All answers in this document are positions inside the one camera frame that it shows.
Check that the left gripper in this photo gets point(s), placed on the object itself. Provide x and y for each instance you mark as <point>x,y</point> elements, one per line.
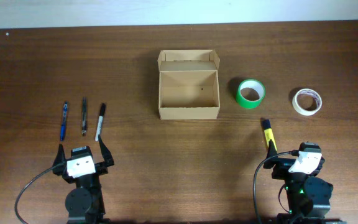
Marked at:
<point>102,167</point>

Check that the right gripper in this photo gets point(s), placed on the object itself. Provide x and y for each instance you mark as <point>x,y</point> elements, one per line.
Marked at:
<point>281,168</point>

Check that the yellow highlighter marker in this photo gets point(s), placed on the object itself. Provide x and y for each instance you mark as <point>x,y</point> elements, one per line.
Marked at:
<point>268,133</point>

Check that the blue pen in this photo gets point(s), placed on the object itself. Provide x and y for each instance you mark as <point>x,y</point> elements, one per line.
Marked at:
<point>64,121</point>

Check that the black and white marker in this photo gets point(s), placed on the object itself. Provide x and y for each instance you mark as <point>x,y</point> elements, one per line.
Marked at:
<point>100,121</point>

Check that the black pen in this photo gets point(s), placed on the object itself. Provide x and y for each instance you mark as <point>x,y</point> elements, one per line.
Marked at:
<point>84,116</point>

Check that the green tape roll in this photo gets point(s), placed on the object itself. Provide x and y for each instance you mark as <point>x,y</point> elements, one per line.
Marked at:
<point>254,85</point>

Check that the cardboard box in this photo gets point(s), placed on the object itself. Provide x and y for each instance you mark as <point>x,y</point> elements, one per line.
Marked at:
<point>188,84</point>

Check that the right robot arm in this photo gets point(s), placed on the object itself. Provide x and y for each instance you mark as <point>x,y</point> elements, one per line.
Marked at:
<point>307,195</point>

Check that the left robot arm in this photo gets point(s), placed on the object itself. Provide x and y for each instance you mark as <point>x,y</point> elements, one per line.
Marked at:
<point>84,203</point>

